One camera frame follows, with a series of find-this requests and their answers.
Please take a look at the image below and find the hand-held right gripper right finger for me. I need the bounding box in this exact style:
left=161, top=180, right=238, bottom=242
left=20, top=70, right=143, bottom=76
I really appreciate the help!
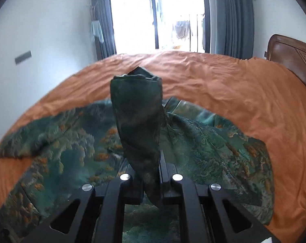
left=158, top=150, right=271, bottom=243

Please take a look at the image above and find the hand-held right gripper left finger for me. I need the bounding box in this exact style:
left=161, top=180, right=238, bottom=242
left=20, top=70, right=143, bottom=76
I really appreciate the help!
left=22, top=166, right=144, bottom=243

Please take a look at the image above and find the green landscape printed garment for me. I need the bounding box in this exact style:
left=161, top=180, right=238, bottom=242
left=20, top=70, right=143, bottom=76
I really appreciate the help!
left=0, top=66, right=274, bottom=243

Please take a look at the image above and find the orange bed sheet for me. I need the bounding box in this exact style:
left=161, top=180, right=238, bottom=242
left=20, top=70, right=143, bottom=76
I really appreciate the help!
left=0, top=51, right=306, bottom=243

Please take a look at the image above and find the hanging laundry on balcony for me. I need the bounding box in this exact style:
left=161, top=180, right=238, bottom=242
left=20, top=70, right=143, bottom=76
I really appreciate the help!
left=172, top=20, right=194, bottom=40

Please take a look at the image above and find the light green hanging towel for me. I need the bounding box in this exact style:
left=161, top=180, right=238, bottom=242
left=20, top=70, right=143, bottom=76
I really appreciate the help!
left=91, top=20, right=104, bottom=43

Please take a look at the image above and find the glass sliding balcony door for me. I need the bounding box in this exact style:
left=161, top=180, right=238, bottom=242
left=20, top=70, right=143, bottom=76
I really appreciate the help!
left=107, top=0, right=211, bottom=55

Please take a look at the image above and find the grey curtain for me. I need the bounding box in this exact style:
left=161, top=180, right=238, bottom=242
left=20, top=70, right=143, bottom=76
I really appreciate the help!
left=91, top=0, right=116, bottom=61
left=215, top=0, right=255, bottom=58

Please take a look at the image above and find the carved wooden headboard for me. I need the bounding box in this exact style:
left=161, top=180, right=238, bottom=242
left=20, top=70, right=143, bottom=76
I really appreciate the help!
left=266, top=34, right=306, bottom=97

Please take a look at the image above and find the grey wall plate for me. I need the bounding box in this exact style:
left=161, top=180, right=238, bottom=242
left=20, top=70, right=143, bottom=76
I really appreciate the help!
left=15, top=51, right=32, bottom=65

